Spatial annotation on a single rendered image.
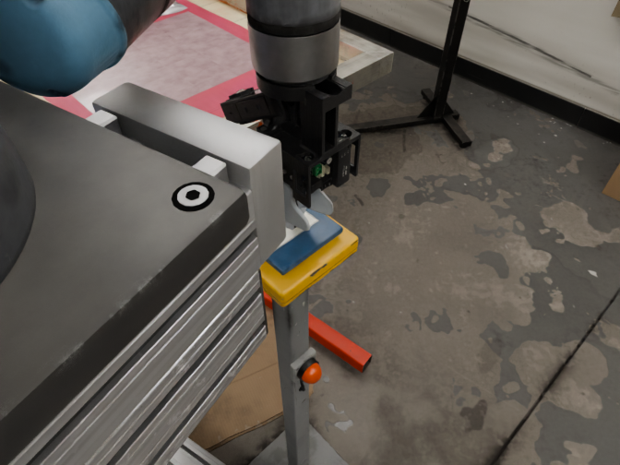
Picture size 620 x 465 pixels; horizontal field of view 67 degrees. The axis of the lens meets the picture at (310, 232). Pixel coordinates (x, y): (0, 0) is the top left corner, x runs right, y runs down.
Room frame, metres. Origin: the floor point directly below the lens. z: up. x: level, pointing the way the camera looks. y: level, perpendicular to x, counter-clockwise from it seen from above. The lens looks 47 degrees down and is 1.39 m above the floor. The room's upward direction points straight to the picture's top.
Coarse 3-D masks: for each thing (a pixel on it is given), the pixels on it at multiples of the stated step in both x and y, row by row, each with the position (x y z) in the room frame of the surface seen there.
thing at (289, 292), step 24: (336, 240) 0.39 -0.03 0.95; (264, 264) 0.35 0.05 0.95; (312, 264) 0.35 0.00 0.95; (336, 264) 0.37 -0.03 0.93; (264, 288) 0.33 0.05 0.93; (288, 288) 0.32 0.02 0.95; (288, 312) 0.37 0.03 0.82; (288, 336) 0.37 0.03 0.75; (288, 360) 0.38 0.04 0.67; (288, 384) 0.38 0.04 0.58; (288, 408) 0.38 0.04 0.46; (288, 432) 0.39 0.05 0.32; (312, 432) 0.50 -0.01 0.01; (264, 456) 0.44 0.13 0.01; (288, 456) 0.40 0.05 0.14; (312, 456) 0.44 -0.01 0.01; (336, 456) 0.44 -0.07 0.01
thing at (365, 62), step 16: (224, 0) 1.11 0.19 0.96; (240, 0) 1.07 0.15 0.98; (352, 48) 0.83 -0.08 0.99; (368, 48) 0.82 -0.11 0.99; (384, 48) 0.82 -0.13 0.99; (352, 64) 0.76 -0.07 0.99; (368, 64) 0.76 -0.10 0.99; (384, 64) 0.79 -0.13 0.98; (352, 80) 0.73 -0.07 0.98; (368, 80) 0.76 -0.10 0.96
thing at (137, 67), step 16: (128, 48) 0.89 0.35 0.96; (128, 64) 0.83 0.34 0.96; (144, 64) 0.83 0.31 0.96; (160, 64) 0.83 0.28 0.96; (96, 80) 0.77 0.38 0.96; (112, 80) 0.77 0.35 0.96; (128, 80) 0.77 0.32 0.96; (144, 80) 0.77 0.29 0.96; (160, 80) 0.77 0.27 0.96; (176, 80) 0.77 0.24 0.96; (80, 96) 0.72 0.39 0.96; (96, 96) 0.72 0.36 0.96; (176, 96) 0.72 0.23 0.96; (192, 96) 0.72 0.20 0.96; (208, 96) 0.72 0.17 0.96; (80, 112) 0.67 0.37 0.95; (208, 112) 0.67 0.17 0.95
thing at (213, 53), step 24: (168, 24) 1.00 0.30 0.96; (192, 24) 1.00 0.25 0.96; (216, 24) 1.00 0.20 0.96; (144, 48) 0.89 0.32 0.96; (168, 48) 0.89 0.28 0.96; (192, 48) 0.89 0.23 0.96; (216, 48) 0.89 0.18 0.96; (240, 48) 0.89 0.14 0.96; (192, 72) 0.80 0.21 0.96; (216, 72) 0.80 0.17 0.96; (240, 72) 0.80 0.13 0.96; (216, 96) 0.72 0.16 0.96
